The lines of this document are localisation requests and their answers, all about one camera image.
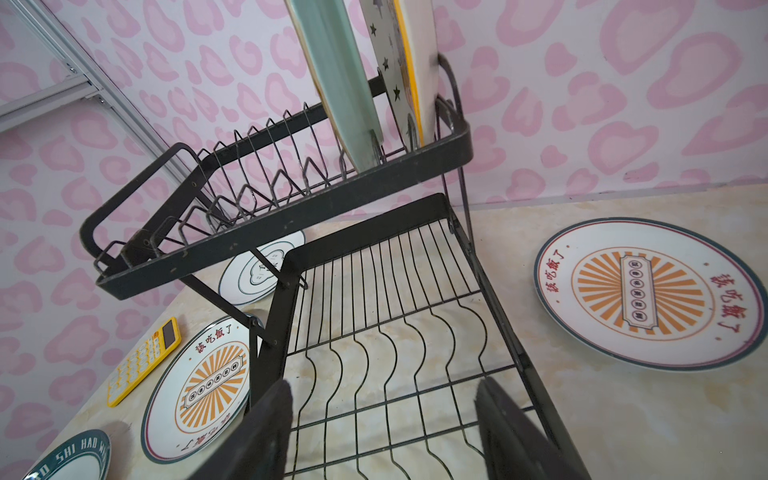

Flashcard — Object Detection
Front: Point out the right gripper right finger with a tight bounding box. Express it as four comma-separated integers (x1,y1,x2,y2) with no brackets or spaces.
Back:
475,377,589,479

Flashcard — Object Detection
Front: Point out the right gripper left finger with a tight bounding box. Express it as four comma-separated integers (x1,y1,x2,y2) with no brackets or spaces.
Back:
190,379,293,479

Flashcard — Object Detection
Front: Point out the light green flower plate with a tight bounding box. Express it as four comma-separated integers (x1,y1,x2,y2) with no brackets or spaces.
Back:
285,0,383,173

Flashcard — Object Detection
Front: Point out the star pattern cartoon plate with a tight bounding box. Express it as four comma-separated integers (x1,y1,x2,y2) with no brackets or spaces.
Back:
360,0,440,150

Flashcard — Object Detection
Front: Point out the left orange sunburst plate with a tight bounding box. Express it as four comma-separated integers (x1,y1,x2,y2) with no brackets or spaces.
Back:
140,317,250,464

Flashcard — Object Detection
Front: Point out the orange sunburst plate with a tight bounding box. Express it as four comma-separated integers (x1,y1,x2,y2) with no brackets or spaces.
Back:
533,217,767,372
140,317,250,464

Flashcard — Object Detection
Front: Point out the yellow calculator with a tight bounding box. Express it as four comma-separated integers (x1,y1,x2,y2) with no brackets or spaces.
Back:
106,317,181,408

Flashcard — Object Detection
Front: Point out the white plate dark green rim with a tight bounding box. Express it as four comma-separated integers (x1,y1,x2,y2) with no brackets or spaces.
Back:
25,429,111,480

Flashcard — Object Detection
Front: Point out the right orange sunburst plate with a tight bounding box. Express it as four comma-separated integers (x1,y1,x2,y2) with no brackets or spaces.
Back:
533,217,767,372

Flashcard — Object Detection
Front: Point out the white plate brown ring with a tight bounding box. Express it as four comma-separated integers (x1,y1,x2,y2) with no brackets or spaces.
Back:
217,230,307,307

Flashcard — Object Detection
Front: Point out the black wire dish rack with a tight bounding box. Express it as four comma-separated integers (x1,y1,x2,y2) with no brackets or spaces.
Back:
79,94,559,479

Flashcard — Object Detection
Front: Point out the aluminium frame bars left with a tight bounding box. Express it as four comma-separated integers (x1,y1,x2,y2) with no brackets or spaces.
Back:
1,1,169,157

